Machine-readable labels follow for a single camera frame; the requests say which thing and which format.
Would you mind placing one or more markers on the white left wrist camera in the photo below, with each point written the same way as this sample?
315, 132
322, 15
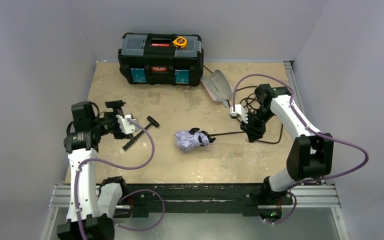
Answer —
127, 124

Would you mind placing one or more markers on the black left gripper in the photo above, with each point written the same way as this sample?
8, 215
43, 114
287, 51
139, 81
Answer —
117, 110

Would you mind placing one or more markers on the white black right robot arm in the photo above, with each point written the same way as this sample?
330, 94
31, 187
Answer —
311, 153

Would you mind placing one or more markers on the purple umbrella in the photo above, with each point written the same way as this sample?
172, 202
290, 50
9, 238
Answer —
188, 140

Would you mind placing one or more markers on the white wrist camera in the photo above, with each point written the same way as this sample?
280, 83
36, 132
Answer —
237, 111
127, 124

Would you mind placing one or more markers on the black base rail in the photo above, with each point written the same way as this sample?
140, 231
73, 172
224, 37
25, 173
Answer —
247, 199

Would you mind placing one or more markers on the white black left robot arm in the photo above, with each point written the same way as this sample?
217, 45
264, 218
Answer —
90, 212

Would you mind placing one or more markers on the black plastic toolbox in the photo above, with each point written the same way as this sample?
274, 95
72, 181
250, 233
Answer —
150, 58

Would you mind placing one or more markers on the pink umbrella case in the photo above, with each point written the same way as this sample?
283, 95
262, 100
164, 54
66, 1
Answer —
218, 87

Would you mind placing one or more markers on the yellow tape measure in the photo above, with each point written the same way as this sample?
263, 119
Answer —
180, 42

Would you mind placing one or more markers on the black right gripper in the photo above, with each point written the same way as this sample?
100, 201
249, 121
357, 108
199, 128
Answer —
253, 127

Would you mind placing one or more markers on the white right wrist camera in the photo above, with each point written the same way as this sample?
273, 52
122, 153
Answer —
237, 111

